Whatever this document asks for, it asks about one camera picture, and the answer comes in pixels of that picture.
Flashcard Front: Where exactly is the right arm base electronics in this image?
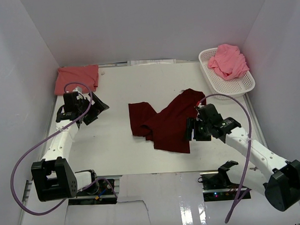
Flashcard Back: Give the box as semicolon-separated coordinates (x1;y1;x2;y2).
198;161;239;202

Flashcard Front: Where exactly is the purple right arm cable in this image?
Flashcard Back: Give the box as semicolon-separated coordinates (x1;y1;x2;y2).
195;92;257;225

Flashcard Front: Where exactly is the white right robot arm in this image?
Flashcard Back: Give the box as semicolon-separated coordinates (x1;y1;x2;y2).
186;104;300;212

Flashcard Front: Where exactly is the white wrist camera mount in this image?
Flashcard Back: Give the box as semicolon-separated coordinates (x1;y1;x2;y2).
195;100;206;110
65;86;83;94

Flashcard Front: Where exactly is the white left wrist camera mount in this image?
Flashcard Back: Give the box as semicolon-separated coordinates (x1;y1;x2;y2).
65;86;83;94

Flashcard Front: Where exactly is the folded salmon t-shirt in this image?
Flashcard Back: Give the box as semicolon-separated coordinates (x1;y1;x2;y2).
54;65;99;96

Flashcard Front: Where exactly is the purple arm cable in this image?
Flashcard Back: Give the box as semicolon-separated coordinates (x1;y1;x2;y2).
195;92;257;225
6;80;118;218

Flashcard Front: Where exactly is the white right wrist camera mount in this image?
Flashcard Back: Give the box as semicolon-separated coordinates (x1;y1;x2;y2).
195;100;206;110

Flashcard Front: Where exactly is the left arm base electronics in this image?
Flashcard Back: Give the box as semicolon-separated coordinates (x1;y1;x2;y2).
73;178;118;205

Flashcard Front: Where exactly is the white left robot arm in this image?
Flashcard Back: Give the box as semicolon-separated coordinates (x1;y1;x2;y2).
31;91;109;202

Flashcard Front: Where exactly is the crumpled pink t-shirt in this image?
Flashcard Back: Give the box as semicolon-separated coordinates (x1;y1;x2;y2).
207;44;250;81

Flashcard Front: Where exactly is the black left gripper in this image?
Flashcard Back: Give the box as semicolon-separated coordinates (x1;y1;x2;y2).
77;91;109;125

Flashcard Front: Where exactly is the dark red t-shirt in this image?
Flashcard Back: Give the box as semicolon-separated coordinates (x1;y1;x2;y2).
128;88;205;154

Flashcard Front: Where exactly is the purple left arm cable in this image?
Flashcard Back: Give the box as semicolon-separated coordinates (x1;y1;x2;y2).
6;80;118;218

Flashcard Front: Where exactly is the white plastic basket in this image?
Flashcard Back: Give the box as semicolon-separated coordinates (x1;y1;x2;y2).
198;46;257;101

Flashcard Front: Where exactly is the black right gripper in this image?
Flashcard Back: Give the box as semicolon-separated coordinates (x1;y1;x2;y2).
182;116;212;142

